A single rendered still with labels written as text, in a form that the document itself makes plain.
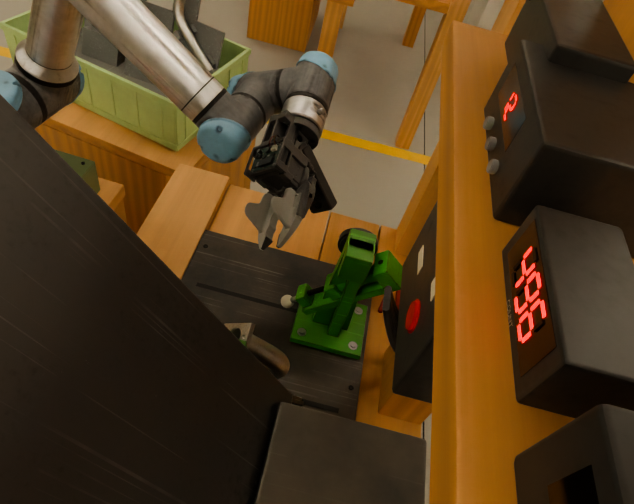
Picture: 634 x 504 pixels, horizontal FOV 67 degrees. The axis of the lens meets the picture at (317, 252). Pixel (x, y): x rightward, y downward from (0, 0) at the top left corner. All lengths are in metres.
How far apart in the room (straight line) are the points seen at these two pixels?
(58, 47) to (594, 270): 1.00
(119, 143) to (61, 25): 0.57
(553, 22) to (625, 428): 0.36
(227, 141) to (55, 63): 0.48
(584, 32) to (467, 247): 0.23
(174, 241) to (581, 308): 0.97
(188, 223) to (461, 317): 0.94
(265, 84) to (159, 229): 0.47
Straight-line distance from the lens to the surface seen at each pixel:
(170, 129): 1.52
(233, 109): 0.80
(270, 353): 0.69
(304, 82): 0.84
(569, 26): 0.51
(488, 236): 0.38
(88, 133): 1.63
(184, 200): 1.24
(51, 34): 1.10
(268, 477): 0.56
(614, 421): 0.24
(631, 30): 0.53
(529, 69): 0.45
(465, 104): 0.52
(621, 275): 0.34
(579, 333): 0.29
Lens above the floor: 1.78
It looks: 49 degrees down
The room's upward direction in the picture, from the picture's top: 17 degrees clockwise
